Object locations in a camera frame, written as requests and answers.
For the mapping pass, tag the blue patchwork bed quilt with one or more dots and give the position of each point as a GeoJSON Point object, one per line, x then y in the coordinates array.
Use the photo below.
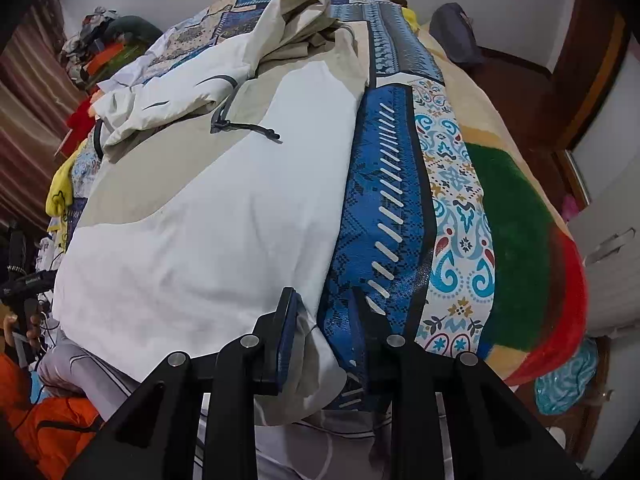
{"type": "Point", "coordinates": [413, 234]}

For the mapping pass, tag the person's left hand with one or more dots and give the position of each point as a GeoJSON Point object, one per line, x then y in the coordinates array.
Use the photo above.
{"type": "Point", "coordinates": [32, 335]}

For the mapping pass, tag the orange sleeved left forearm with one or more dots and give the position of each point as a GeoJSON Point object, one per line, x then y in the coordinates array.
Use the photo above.
{"type": "Point", "coordinates": [45, 437]}

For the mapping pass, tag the white shirt on bed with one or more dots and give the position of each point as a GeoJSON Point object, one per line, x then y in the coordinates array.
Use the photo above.
{"type": "Point", "coordinates": [153, 62]}

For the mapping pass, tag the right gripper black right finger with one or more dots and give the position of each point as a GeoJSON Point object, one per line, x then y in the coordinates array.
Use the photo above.
{"type": "Point", "coordinates": [452, 418]}

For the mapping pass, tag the brown wooden door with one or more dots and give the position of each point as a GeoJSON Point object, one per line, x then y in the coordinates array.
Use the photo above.
{"type": "Point", "coordinates": [592, 54]}

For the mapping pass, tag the striped red curtain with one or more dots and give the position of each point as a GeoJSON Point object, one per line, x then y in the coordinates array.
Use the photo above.
{"type": "Point", "coordinates": [37, 96]}

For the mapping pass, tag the beige green red fleece blanket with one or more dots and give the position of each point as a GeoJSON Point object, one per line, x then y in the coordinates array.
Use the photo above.
{"type": "Point", "coordinates": [539, 311]}

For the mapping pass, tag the orange box on pile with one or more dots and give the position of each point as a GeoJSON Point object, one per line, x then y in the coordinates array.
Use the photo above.
{"type": "Point", "coordinates": [103, 57]}

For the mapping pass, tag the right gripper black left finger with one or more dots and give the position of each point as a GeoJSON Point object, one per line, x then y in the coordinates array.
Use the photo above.
{"type": "Point", "coordinates": [197, 411]}

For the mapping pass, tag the yellow fleece blanket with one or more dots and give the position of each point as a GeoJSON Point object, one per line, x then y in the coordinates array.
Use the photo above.
{"type": "Point", "coordinates": [60, 202]}

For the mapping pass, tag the grey bag on floor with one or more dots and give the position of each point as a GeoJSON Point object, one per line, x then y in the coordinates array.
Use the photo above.
{"type": "Point", "coordinates": [451, 28]}

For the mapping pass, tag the green patterned storage box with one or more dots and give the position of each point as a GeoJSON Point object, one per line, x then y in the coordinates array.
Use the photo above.
{"type": "Point", "coordinates": [129, 54]}

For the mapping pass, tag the white and beige jacket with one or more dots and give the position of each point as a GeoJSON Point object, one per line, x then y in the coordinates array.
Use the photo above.
{"type": "Point", "coordinates": [222, 183]}

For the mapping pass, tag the dark green stuffed cushion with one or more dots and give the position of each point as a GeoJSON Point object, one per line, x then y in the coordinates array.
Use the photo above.
{"type": "Point", "coordinates": [132, 27]}

